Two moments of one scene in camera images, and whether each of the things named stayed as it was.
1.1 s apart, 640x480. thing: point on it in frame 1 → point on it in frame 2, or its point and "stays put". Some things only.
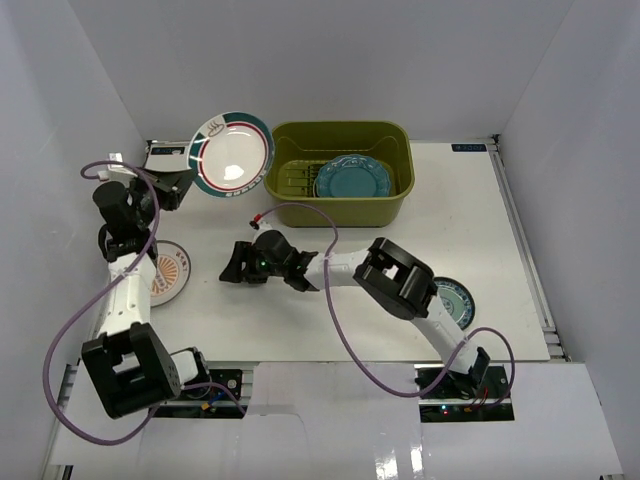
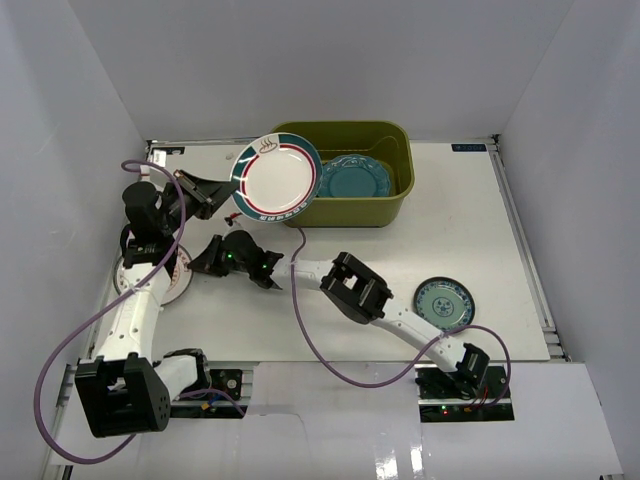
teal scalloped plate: (352, 175) stays put
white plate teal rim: (230, 153) → (277, 177)
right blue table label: (469, 147) stays put
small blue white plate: (456, 300) stays put
